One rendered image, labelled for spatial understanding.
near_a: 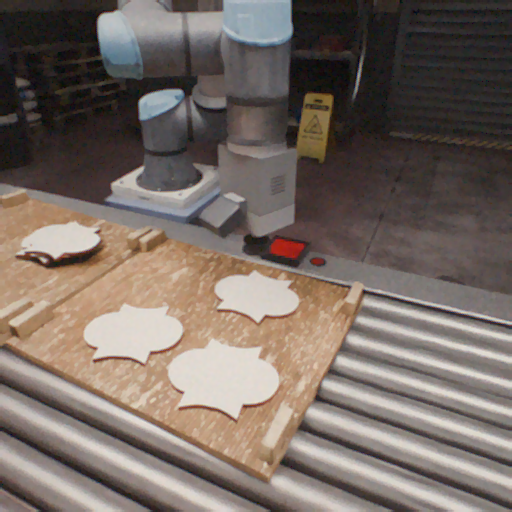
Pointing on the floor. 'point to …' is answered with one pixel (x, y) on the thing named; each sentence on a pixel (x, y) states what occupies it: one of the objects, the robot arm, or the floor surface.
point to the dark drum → (12, 126)
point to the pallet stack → (66, 81)
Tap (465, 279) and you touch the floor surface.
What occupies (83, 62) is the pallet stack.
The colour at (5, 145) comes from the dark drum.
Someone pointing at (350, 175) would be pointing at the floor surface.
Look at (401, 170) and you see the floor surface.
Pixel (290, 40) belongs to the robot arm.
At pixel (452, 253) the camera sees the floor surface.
